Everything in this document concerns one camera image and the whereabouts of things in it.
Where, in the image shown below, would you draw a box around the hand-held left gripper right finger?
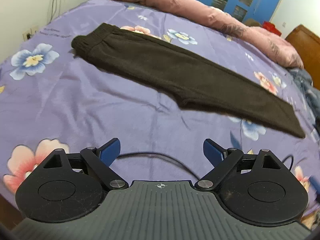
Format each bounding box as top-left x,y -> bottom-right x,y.
194,138 -> 282,191

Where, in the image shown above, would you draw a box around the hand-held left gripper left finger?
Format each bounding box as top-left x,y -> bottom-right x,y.
42,137 -> 129,190

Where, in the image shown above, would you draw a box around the dark brown pants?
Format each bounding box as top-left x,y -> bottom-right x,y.
71,22 -> 306,138

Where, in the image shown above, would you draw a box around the purple floral bedsheet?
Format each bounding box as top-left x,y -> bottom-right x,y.
0,0 -> 320,207

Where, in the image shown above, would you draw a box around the blue-grey cloth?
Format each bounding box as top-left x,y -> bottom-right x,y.
291,68 -> 320,133

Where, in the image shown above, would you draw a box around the red box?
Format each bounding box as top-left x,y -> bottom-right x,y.
262,21 -> 281,36

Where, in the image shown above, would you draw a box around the wooden headboard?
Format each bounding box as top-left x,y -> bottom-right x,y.
285,24 -> 320,91

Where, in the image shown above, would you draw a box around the pink quilt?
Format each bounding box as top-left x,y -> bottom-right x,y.
103,0 -> 304,69

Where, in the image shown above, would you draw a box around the black cable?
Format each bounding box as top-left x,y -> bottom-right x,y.
117,152 -> 295,180

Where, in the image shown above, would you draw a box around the white wall socket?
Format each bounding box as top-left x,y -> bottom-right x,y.
23,25 -> 38,41

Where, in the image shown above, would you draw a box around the hanging wall cable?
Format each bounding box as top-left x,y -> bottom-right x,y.
47,0 -> 64,22

